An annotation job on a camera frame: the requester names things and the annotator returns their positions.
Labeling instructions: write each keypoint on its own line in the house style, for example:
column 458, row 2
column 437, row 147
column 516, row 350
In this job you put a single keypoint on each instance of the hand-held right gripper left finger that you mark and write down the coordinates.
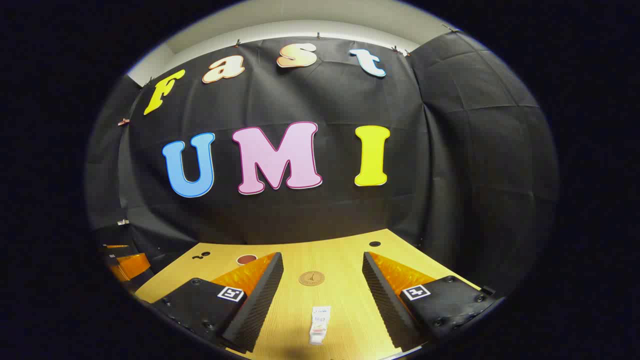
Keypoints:
column 260, row 295

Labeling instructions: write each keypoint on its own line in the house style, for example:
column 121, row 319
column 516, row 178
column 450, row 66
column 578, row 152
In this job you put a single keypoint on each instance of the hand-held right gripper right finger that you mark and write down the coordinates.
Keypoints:
column 382, row 295

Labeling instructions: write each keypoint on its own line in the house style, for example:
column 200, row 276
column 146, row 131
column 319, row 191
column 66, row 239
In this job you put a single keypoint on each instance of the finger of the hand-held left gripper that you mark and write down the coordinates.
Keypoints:
column 117, row 248
column 134, row 266

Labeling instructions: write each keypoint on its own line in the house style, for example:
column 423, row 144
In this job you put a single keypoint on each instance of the round cork coaster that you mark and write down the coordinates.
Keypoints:
column 311, row 278

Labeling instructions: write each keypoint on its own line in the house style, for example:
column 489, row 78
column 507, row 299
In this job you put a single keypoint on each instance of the white toothpaste tube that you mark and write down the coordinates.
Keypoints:
column 319, row 325

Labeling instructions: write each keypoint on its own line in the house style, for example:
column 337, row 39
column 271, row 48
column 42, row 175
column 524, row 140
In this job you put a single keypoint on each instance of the wooden desktop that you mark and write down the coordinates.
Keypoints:
column 320, row 257

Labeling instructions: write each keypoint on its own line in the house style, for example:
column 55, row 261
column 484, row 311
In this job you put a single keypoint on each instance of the black backdrop cloth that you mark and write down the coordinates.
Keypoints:
column 325, row 100

